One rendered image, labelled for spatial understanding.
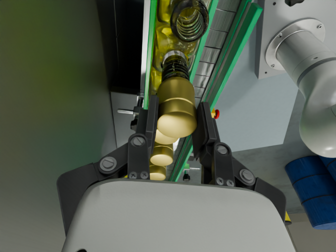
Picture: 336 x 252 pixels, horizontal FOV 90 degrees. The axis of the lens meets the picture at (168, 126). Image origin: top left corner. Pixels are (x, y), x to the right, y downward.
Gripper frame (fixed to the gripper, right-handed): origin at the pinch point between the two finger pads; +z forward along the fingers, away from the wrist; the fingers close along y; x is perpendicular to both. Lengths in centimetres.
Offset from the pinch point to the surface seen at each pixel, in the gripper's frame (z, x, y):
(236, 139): 62, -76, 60
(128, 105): 31.6, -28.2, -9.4
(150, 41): 23.1, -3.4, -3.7
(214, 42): 31.5, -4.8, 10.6
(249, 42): 62, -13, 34
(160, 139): 3.4, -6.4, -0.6
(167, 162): 3.4, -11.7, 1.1
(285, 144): 137, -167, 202
